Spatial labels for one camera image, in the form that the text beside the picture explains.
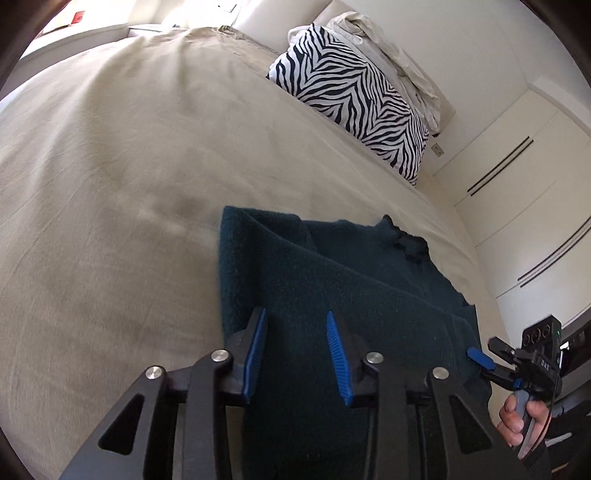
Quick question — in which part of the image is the bed with beige sheet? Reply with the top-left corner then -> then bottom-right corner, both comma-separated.
0,25 -> 513,480

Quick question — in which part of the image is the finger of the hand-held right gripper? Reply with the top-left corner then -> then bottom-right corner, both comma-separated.
466,346 -> 520,393
488,336 -> 525,366

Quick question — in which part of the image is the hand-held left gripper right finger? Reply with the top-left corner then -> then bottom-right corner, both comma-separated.
325,311 -> 532,480

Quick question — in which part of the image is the white wardrobe with black handles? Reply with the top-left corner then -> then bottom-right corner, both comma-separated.
431,78 -> 591,333

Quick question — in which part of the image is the zebra print pillow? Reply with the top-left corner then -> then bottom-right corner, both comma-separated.
266,22 -> 430,186

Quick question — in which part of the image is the cream padded headboard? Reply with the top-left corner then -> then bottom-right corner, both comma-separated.
222,0 -> 458,134

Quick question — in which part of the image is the dark teal knitted sweater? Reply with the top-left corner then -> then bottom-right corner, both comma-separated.
217,205 -> 492,480

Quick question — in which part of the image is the crumpled cream duvet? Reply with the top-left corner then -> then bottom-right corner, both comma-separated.
314,11 -> 445,136

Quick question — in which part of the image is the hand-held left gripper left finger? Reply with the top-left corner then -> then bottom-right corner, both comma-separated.
58,307 -> 269,480

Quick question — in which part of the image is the person's right hand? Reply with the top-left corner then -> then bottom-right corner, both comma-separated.
498,394 -> 552,452

